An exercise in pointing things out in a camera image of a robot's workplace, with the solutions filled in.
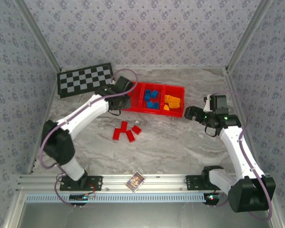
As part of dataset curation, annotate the red three-compartment tray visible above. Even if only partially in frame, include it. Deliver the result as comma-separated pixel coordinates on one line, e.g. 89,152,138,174
122,81,186,118

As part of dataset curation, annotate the black grey checkerboard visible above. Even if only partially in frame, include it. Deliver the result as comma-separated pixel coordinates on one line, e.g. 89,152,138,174
57,62,117,99

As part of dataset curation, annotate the long red lego brick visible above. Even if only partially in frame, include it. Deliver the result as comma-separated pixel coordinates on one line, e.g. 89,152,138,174
125,130,136,143
113,127,123,142

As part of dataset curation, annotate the right circuit board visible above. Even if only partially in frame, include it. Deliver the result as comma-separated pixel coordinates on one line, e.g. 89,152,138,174
205,193,223,202

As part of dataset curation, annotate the circuit board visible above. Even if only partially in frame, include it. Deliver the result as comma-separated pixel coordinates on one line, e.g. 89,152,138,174
69,193,96,202
205,193,223,202

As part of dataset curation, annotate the colourful picture card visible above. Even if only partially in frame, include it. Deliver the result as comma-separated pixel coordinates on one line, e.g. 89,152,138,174
125,172,146,192

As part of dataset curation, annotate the left circuit board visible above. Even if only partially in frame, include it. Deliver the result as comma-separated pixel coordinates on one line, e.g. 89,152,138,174
69,193,96,202

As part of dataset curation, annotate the grey metal panel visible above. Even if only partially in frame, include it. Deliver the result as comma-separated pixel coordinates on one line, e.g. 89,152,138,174
15,201,282,228

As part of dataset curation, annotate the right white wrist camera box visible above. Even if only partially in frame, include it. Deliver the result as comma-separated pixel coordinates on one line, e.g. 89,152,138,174
203,95,213,113

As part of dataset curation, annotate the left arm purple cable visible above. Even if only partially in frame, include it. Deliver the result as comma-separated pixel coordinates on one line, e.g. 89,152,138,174
38,68,140,208

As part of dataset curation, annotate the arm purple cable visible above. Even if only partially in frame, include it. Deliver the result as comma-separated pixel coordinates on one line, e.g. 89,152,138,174
211,91,274,221
38,68,140,208

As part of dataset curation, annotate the aluminium side rail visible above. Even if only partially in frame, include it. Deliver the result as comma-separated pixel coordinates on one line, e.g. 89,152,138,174
27,68,62,174
222,67,262,173

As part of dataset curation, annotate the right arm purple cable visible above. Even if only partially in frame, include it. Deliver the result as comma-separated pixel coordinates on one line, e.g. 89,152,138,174
211,91,274,221

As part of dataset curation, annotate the aluminium back rail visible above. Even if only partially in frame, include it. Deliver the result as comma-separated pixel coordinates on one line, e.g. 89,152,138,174
61,66,228,71

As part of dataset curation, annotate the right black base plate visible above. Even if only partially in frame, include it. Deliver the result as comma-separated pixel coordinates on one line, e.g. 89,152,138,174
185,175,229,191

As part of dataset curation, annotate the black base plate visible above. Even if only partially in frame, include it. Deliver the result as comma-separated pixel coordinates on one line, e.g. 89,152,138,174
59,175,103,191
185,175,229,191

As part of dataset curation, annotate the aluminium front rail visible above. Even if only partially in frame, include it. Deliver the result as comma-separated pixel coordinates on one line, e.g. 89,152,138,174
16,173,275,192

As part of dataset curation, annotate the aluminium frame post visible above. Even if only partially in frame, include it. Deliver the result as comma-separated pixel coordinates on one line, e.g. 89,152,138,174
13,0,63,72
225,0,274,72

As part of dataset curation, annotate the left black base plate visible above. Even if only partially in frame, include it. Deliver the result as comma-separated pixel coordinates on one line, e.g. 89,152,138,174
59,175,103,191

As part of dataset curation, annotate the grey slotted cable duct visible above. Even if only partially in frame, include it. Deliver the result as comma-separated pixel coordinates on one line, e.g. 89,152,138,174
25,192,209,203

